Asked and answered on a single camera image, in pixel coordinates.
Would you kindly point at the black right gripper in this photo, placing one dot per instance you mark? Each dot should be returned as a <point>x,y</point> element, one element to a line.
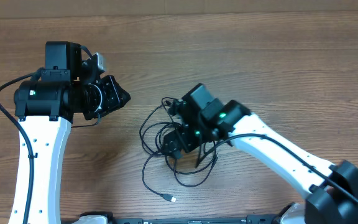
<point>183,134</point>

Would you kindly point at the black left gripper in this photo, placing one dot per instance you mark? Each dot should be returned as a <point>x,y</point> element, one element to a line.
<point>115,99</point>

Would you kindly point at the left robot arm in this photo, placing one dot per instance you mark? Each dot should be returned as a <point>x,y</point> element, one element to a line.
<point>70,82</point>

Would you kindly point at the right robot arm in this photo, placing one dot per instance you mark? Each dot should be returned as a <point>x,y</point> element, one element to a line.
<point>329,191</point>

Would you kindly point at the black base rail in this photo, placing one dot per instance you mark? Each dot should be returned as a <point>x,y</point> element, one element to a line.
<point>97,217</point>

